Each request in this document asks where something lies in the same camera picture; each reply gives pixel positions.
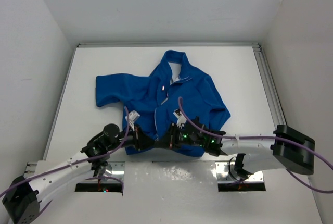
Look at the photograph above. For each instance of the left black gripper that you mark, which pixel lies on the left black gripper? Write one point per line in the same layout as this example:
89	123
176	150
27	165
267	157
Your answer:
142	141

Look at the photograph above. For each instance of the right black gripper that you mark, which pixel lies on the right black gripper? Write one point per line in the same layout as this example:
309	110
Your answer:
173	131

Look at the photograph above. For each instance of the blue zip jacket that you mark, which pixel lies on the blue zip jacket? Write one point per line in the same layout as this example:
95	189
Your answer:
173	84

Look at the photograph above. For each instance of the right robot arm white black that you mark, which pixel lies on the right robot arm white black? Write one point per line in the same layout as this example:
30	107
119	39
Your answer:
287	148

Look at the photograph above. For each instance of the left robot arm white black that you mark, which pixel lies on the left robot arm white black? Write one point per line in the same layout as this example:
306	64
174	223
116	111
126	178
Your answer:
26	197

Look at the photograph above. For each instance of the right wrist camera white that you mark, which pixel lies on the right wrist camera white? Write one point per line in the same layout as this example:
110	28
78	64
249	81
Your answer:
181	120

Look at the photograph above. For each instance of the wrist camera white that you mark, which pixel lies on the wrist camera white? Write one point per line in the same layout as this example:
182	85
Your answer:
181	120
132	117

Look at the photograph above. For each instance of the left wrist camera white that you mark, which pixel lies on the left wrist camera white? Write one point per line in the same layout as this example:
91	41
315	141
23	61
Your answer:
132	117

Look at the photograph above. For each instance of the metal base plate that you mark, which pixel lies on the metal base plate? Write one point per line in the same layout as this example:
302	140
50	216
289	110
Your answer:
222	171

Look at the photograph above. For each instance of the aluminium frame rail right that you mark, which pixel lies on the aluminium frame rail right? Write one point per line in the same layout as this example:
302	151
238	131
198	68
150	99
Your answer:
269	87

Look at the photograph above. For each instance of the aluminium frame rail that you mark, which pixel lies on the aluminium frame rail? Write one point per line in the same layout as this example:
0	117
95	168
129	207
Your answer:
170	44
269	87

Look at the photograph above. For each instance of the aluminium frame rail back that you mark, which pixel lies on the aluminium frame rail back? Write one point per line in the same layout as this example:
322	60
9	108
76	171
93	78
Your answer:
170	44

